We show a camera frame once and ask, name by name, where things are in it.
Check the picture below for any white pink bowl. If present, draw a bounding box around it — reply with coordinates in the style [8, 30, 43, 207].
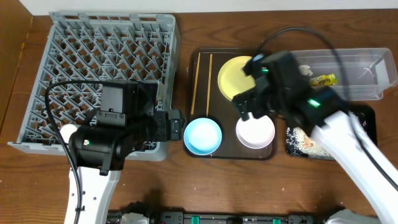
[236, 113, 275, 149]

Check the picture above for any white tissue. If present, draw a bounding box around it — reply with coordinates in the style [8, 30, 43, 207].
[298, 65, 313, 77]

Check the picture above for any green snack wrapper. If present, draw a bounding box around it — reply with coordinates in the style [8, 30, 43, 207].
[310, 73, 338, 86]

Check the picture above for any white cup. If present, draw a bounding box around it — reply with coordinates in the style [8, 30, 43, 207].
[60, 124, 80, 144]

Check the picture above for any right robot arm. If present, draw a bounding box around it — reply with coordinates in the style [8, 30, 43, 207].
[232, 50, 397, 223]

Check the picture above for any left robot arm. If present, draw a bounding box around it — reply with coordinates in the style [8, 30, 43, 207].
[65, 81, 185, 223]

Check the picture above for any black waste tray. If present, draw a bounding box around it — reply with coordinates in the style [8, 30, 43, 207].
[285, 104, 377, 161]

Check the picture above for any grey dishwasher rack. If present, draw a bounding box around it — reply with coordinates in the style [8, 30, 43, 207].
[12, 12, 180, 156]

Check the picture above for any yellow plate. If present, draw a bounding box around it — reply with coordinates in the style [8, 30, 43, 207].
[218, 56, 255, 101]

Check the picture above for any blue bowl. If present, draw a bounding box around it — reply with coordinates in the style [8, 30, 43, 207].
[183, 118, 223, 156]

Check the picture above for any dark brown serving tray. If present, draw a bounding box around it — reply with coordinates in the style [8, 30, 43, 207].
[186, 47, 277, 161]

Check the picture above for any clear plastic bin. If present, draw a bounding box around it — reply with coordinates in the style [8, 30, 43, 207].
[292, 48, 397, 101]

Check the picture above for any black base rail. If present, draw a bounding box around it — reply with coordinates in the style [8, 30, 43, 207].
[105, 202, 374, 224]

